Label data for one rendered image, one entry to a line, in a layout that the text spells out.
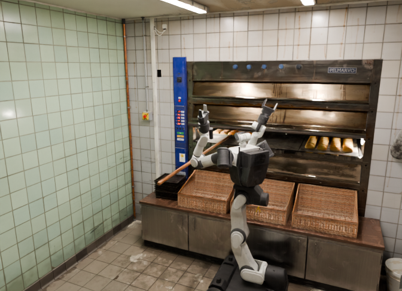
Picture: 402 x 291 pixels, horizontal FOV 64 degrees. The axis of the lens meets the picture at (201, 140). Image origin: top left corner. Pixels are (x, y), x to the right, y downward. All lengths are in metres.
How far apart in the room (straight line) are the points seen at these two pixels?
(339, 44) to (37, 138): 2.88
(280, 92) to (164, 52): 1.40
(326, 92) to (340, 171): 0.79
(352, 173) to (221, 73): 1.69
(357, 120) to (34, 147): 2.98
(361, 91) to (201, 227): 2.05
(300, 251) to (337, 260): 0.32
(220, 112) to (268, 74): 0.66
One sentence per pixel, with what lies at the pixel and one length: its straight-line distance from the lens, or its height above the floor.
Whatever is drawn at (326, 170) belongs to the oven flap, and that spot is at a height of 1.01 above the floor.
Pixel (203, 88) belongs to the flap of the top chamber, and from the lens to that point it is 3.66.
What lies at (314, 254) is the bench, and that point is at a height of 0.39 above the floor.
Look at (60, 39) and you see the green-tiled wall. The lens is 3.44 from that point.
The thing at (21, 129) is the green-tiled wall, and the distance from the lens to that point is 3.13.
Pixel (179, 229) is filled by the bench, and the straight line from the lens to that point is 3.61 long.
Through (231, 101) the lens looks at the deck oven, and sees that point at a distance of 3.55.
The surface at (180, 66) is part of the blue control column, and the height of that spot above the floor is 2.05.
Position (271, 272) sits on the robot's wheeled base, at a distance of 3.02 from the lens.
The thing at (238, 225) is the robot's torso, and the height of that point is 0.72.
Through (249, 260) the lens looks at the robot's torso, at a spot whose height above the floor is 0.40.
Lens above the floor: 2.05
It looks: 13 degrees down
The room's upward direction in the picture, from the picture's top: straight up
